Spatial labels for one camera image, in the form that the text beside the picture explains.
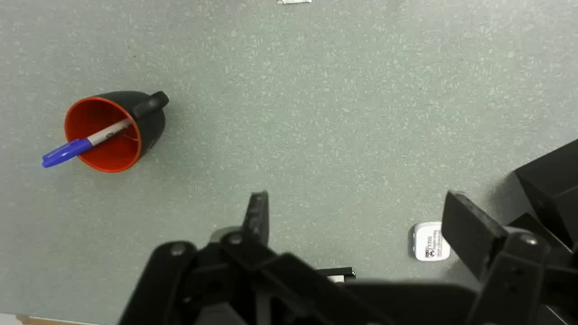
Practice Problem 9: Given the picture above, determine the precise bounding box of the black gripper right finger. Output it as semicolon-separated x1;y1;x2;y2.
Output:
443;192;508;279

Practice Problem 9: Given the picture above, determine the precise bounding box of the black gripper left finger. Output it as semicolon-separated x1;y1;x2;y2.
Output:
242;192;270;244

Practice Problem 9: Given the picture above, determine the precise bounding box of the blue capped sharpie marker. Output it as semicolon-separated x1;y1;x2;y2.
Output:
42;120;130;168

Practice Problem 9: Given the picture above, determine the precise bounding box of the small white label tag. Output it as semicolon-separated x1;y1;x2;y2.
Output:
410;223;452;262

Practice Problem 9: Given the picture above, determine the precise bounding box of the black box on table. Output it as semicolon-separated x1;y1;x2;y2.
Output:
515;141;578;252

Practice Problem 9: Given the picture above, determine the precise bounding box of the black mug red inside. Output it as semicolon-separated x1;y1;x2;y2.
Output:
64;91;170;174

